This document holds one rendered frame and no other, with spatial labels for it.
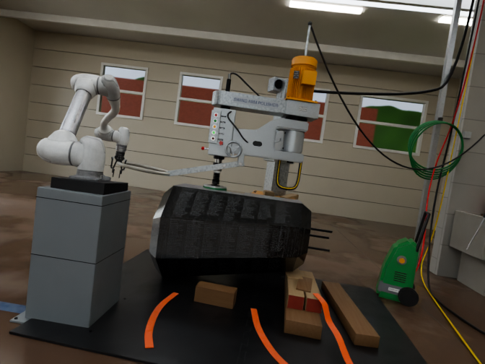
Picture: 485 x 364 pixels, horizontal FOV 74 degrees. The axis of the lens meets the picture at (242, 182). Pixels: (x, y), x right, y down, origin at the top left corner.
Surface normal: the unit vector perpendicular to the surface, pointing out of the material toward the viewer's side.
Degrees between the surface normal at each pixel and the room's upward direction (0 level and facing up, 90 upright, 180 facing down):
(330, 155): 90
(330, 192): 90
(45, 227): 90
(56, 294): 90
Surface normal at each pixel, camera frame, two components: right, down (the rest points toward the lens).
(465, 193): -0.07, 0.05
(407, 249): -0.38, 0.00
